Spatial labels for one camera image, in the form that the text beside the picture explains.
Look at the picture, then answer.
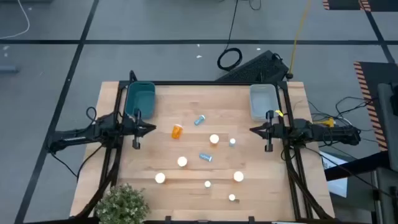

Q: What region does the yellow plug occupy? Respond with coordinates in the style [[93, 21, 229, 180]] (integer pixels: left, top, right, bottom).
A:
[[313, 117, 335, 128]]

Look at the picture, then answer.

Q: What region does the large black striped-edge mat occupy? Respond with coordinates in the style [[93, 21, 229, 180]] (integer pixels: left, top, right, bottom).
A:
[[353, 61, 398, 152]]

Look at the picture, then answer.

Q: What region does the teal plastic bin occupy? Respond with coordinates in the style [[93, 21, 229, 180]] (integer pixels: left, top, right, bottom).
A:
[[124, 81, 156, 121]]

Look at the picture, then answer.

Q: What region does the blue-grey floor block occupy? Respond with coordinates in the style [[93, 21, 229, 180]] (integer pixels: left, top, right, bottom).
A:
[[0, 64, 19, 74]]

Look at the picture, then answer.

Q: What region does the grey cart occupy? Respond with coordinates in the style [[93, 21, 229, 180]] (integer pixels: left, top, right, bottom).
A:
[[371, 82, 398, 224]]

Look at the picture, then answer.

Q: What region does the black metal table frame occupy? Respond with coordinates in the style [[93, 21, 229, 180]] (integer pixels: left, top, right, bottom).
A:
[[74, 70, 335, 224]]

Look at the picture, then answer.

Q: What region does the clear plastic bin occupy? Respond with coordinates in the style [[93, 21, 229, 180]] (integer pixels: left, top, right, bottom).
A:
[[249, 83, 280, 122]]

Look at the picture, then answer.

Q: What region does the black keyboard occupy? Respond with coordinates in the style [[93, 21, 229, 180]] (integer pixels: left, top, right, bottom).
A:
[[216, 50, 290, 83]]

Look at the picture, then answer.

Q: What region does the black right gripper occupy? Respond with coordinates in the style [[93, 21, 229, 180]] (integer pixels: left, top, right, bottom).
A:
[[249, 110, 285, 153]]

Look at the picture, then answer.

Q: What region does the narrow black striped-edge mat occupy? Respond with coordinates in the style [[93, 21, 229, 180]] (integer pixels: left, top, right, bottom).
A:
[[322, 0, 398, 12]]

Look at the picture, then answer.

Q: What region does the green potted plant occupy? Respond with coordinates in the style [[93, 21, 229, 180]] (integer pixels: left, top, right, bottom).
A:
[[94, 182, 152, 224]]

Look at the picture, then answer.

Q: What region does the white cable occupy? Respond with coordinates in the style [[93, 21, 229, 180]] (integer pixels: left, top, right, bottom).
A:
[[0, 0, 31, 40]]

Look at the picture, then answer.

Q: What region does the yellow cable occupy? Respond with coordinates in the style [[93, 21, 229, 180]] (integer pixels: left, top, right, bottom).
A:
[[287, 0, 313, 78]]

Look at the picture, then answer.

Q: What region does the black beam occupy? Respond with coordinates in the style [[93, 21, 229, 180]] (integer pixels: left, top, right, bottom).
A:
[[324, 151, 391, 182]]

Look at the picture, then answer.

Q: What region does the white sheet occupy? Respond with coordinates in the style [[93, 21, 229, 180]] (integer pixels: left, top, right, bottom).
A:
[[318, 151, 348, 198]]

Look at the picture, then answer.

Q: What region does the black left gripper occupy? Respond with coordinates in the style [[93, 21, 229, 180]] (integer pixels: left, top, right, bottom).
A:
[[123, 108, 157, 150]]

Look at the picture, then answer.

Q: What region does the coiled black cable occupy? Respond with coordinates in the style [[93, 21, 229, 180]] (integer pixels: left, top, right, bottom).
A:
[[216, 0, 243, 72]]

